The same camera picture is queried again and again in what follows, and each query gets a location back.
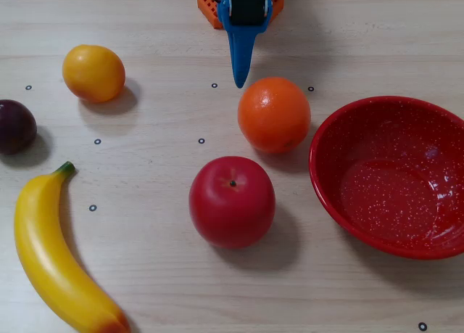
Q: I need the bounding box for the yellow orange peach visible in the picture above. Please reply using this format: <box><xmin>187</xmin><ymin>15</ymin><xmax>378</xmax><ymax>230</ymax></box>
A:
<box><xmin>62</xmin><ymin>44</ymin><xmax>126</xmax><ymax>104</ymax></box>

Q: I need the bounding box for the dark purple plum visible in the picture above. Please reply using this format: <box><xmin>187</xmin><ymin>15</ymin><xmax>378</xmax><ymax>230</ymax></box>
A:
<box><xmin>0</xmin><ymin>99</ymin><xmax>38</xmax><ymax>156</ymax></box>

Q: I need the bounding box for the orange robot base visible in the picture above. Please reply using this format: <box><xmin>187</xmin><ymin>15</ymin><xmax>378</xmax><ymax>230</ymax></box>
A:
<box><xmin>197</xmin><ymin>0</ymin><xmax>286</xmax><ymax>30</ymax></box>

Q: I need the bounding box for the red apple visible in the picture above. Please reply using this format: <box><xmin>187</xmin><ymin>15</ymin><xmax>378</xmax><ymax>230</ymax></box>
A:
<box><xmin>188</xmin><ymin>155</ymin><xmax>276</xmax><ymax>250</ymax></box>

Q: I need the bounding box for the orange fruit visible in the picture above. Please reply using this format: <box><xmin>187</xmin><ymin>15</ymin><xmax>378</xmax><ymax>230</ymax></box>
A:
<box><xmin>237</xmin><ymin>76</ymin><xmax>312</xmax><ymax>155</ymax></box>

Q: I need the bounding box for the red speckled bowl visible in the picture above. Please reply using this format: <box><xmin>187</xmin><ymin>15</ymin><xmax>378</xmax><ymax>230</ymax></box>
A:
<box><xmin>308</xmin><ymin>95</ymin><xmax>464</xmax><ymax>260</ymax></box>

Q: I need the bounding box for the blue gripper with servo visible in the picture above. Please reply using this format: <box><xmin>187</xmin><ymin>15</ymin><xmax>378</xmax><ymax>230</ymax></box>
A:
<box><xmin>218</xmin><ymin>0</ymin><xmax>273</xmax><ymax>89</ymax></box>

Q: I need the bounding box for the yellow banana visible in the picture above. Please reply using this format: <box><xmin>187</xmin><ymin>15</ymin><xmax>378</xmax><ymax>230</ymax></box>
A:
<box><xmin>14</xmin><ymin>161</ymin><xmax>132</xmax><ymax>333</ymax></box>

